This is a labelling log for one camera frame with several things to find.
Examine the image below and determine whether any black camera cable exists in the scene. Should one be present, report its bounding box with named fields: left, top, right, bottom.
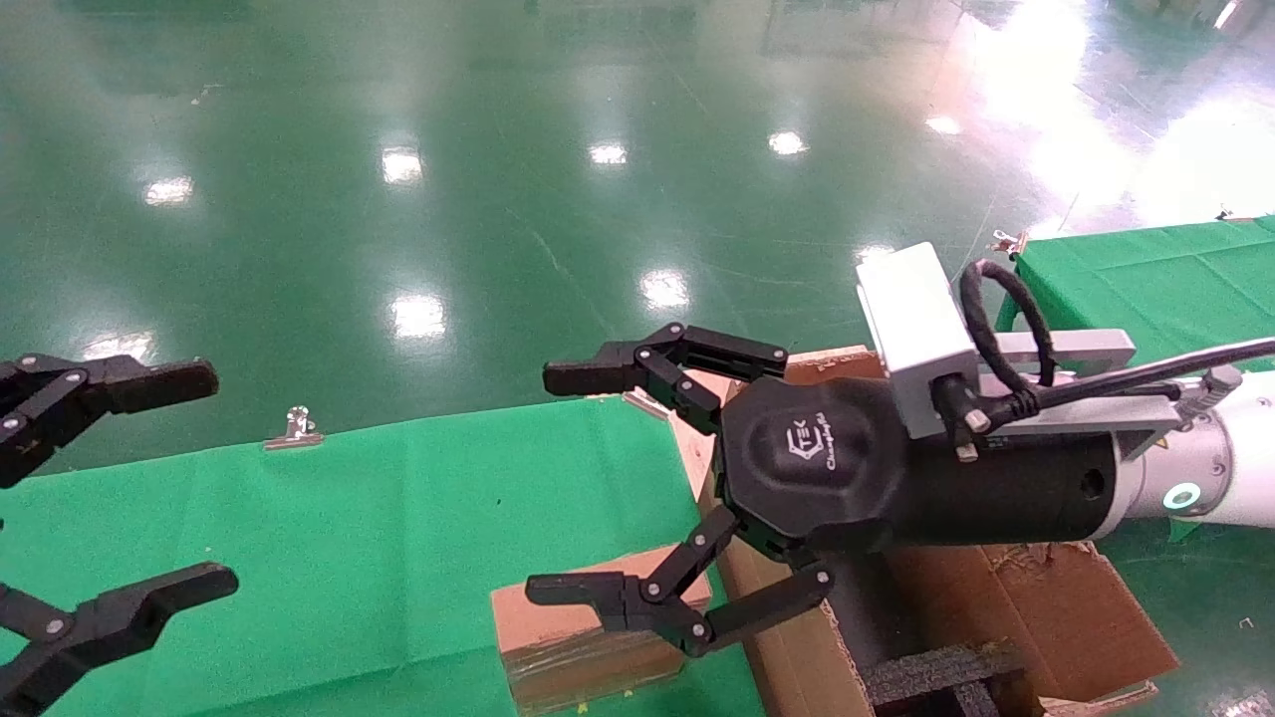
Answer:
left=934, top=259, right=1275, bottom=444

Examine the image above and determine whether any silver camera mount bracket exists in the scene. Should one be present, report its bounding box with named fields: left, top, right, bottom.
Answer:
left=976, top=331, right=1244, bottom=461

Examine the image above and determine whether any large open cardboard carton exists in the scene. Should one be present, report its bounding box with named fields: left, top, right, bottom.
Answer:
left=669, top=346, right=1181, bottom=717

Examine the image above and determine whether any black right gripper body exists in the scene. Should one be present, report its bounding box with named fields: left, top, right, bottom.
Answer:
left=719, top=376, right=1119, bottom=561

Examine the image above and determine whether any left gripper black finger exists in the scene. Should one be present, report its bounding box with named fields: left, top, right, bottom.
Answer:
left=0, top=352, right=220, bottom=489
left=0, top=561, right=240, bottom=717

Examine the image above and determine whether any small brown cardboard box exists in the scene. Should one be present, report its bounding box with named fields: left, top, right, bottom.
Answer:
left=490, top=546, right=714, bottom=716

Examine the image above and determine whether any black foam insert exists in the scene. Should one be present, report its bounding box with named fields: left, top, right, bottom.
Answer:
left=862, top=642, right=1027, bottom=717

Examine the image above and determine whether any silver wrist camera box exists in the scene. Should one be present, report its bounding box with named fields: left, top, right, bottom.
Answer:
left=857, top=242, right=982, bottom=441

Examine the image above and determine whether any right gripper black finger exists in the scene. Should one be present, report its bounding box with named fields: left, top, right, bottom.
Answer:
left=526, top=506, right=836, bottom=658
left=543, top=324, right=788, bottom=434

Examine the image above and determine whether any large green table cloth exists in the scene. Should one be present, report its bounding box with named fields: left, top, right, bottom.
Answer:
left=0, top=396, right=768, bottom=717

